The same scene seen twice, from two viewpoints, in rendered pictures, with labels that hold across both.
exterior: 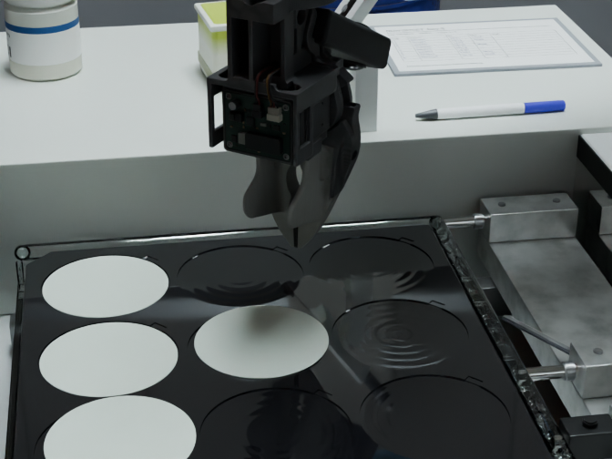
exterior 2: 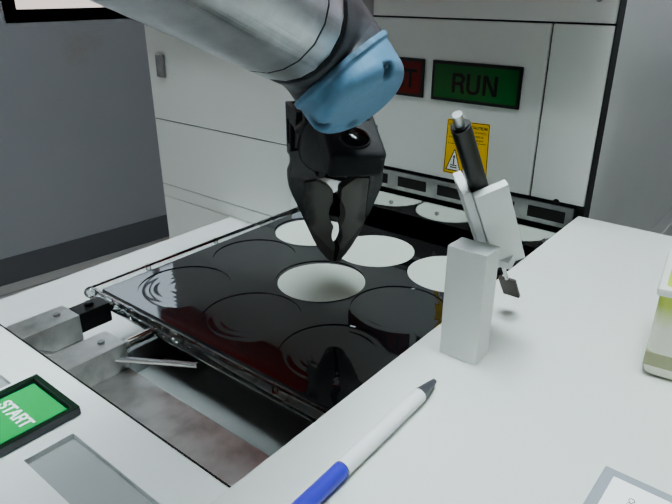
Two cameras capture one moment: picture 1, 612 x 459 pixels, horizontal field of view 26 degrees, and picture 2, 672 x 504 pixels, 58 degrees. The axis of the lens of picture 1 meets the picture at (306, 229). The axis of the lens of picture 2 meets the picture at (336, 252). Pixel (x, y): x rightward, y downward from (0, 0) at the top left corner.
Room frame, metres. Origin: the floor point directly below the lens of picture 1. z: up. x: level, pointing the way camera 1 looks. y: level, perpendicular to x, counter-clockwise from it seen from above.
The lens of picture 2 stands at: (1.31, -0.37, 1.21)
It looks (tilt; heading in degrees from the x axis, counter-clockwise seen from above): 24 degrees down; 138
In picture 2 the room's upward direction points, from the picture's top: straight up
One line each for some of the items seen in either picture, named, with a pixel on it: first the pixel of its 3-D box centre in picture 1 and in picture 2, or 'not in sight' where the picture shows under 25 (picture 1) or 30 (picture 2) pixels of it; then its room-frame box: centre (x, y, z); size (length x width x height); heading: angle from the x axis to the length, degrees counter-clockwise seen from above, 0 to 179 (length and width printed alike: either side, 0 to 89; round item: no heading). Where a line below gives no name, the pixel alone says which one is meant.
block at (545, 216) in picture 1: (527, 216); not in sight; (1.05, -0.20, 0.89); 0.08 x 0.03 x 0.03; 99
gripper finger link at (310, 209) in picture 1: (304, 204); (315, 213); (0.87, 0.00, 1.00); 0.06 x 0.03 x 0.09; 152
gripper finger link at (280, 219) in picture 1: (268, 195); (345, 211); (0.88, 0.03, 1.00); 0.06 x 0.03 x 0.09; 152
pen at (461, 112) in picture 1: (490, 110); (374, 438); (1.12, -0.17, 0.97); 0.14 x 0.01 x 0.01; 100
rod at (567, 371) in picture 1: (547, 372); (136, 339); (0.80, -0.17, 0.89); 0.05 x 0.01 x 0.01; 99
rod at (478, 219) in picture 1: (461, 222); not in sight; (1.04, -0.14, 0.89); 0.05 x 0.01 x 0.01; 99
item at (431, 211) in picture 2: not in sight; (408, 228); (0.78, 0.24, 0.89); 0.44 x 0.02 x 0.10; 9
